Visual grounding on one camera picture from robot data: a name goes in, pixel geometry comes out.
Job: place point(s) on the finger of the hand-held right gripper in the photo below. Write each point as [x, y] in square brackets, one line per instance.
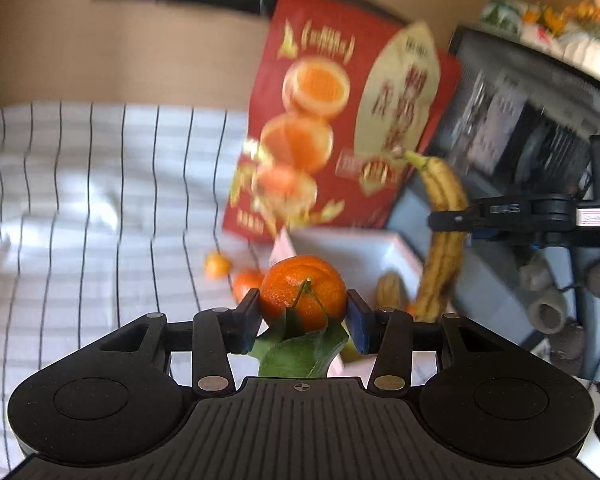
[500, 210]

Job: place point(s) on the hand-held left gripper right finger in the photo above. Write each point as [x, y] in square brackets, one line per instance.
[356, 322]

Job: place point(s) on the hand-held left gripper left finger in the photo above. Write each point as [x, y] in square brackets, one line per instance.
[249, 322]

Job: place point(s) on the mandarin with green leaves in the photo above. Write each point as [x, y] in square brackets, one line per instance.
[302, 290]

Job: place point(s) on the ripe spotted banana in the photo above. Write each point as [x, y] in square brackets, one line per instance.
[445, 240]

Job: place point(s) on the pink cardboard box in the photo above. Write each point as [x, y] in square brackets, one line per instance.
[360, 252]

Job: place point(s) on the small orange kumquat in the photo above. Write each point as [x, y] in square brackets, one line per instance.
[247, 284]
[217, 265]
[410, 308]

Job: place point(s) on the white glass-sided computer case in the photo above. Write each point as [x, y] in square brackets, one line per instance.
[525, 125]

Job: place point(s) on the grey tape roll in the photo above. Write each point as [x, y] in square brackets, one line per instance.
[547, 311]

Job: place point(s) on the floral printed cloth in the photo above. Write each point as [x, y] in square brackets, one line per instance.
[555, 25]

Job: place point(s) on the red printed snack bag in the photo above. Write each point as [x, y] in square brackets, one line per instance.
[330, 125]

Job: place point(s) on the white checked cloth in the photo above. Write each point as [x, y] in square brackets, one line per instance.
[95, 210]

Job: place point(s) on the brown cardboard box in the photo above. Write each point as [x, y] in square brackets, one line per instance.
[130, 50]

